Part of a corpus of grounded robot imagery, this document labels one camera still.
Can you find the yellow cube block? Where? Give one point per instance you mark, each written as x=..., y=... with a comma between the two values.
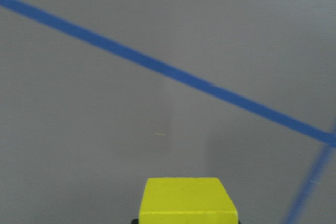
x=186, y=200

